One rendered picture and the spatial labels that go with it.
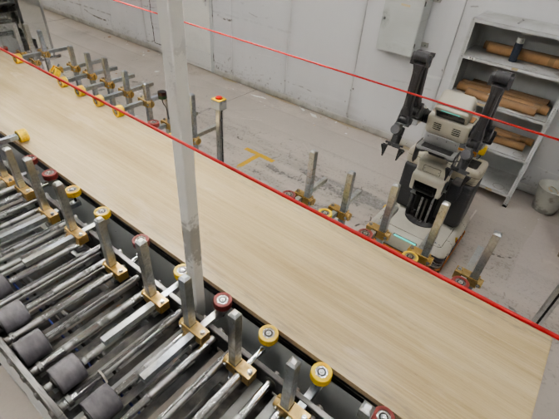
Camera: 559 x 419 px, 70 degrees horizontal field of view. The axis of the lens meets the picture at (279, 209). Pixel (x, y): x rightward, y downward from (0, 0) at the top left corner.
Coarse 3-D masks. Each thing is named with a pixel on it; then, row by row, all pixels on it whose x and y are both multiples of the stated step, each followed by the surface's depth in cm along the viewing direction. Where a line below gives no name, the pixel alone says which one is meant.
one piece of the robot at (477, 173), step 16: (416, 160) 305; (480, 160) 295; (464, 176) 287; (480, 176) 283; (400, 192) 327; (464, 192) 293; (416, 208) 323; (432, 208) 311; (464, 208) 300; (448, 224) 314
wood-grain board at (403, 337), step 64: (0, 64) 355; (0, 128) 267; (64, 128) 273; (128, 128) 279; (128, 192) 222; (256, 192) 230; (256, 256) 190; (320, 256) 192; (384, 256) 195; (320, 320) 163; (384, 320) 165; (448, 320) 168; (512, 320) 170; (384, 384) 143; (448, 384) 145; (512, 384) 147
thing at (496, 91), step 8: (488, 80) 206; (512, 80) 200; (496, 88) 205; (504, 88) 203; (488, 96) 209; (496, 96) 207; (488, 104) 211; (496, 104) 211; (488, 112) 213; (480, 120) 217; (488, 120) 216; (480, 128) 219; (472, 136) 223; (480, 136) 221; (472, 144) 225; (480, 144) 225
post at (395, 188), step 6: (396, 186) 198; (390, 192) 202; (396, 192) 200; (390, 198) 203; (396, 198) 204; (390, 204) 205; (384, 210) 209; (390, 210) 207; (384, 216) 211; (390, 216) 211; (384, 222) 213; (384, 228) 215; (378, 240) 221
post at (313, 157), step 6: (312, 150) 222; (312, 156) 223; (312, 162) 225; (312, 168) 227; (312, 174) 230; (306, 180) 235; (312, 180) 234; (306, 186) 237; (312, 186) 237; (306, 192) 239
